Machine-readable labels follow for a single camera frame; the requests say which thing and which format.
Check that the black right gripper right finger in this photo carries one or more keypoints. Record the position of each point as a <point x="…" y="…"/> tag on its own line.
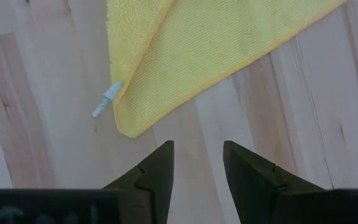
<point x="253" y="183"/>

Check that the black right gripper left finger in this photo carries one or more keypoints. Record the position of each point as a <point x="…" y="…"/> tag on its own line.
<point x="151" y="186"/>

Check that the yellow microfiber towel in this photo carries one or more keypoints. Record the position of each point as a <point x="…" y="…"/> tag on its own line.
<point x="197" y="56"/>

